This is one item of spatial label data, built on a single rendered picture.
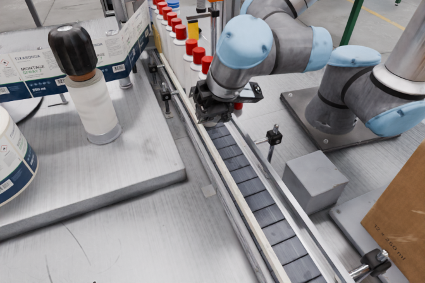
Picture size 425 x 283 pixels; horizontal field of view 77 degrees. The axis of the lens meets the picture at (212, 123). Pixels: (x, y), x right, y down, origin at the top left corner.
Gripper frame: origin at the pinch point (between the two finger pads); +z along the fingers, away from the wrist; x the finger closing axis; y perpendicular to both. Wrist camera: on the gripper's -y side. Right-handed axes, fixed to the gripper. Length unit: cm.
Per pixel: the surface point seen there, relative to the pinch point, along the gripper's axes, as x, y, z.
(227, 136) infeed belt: 5.8, -2.4, 3.0
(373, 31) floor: -103, -284, 167
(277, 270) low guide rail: 34.4, 4.4, -17.6
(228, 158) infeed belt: 12.0, 0.4, -0.3
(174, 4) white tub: -83, -17, 52
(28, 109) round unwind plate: -22, 48, 18
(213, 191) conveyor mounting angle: 18.4, 6.5, 1.2
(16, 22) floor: -274, 127, 266
